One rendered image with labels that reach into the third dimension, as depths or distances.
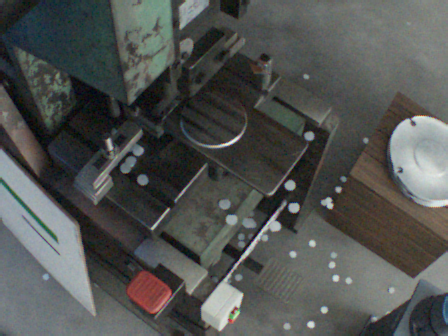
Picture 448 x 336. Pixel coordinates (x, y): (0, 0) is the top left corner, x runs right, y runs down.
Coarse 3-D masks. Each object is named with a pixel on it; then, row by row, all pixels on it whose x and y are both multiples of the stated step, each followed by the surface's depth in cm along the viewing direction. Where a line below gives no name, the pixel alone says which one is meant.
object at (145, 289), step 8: (144, 272) 87; (136, 280) 86; (144, 280) 86; (152, 280) 86; (160, 280) 87; (128, 288) 85; (136, 288) 86; (144, 288) 86; (152, 288) 86; (160, 288) 86; (168, 288) 86; (128, 296) 86; (136, 296) 85; (144, 296) 85; (152, 296) 85; (160, 296) 85; (168, 296) 85; (144, 304) 84; (152, 304) 84; (160, 304) 85; (152, 312) 85
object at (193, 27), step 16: (192, 0) 73; (208, 0) 78; (192, 16) 77; (208, 16) 81; (192, 32) 80; (208, 32) 84; (224, 32) 84; (192, 48) 82; (208, 48) 83; (224, 48) 87; (192, 64) 81; (208, 64) 85; (160, 80) 83; (192, 80) 83; (160, 96) 88
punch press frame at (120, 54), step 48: (48, 0) 58; (96, 0) 51; (144, 0) 55; (0, 48) 92; (48, 48) 70; (96, 48) 60; (144, 48) 62; (48, 96) 98; (48, 144) 123; (240, 192) 107; (192, 240) 102
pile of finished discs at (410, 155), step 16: (400, 128) 147; (416, 128) 147; (432, 128) 148; (400, 144) 144; (416, 144) 144; (432, 144) 144; (400, 160) 142; (416, 160) 142; (432, 160) 142; (400, 176) 139; (416, 176) 140; (432, 176) 140; (416, 192) 137; (432, 192) 137
